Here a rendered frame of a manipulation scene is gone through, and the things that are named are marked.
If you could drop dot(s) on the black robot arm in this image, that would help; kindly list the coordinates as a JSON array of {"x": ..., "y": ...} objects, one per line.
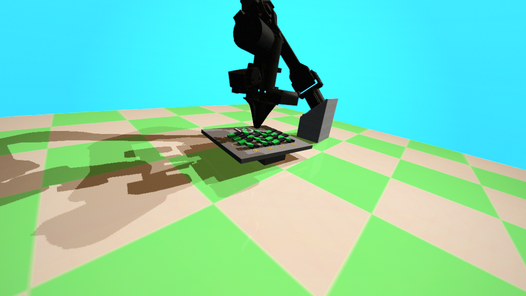
[{"x": 256, "y": 32}]

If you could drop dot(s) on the grey switch panel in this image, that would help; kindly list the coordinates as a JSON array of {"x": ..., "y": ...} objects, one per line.
[{"x": 247, "y": 144}]

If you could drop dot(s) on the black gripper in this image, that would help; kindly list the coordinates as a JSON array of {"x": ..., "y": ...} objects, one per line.
[{"x": 262, "y": 98}]

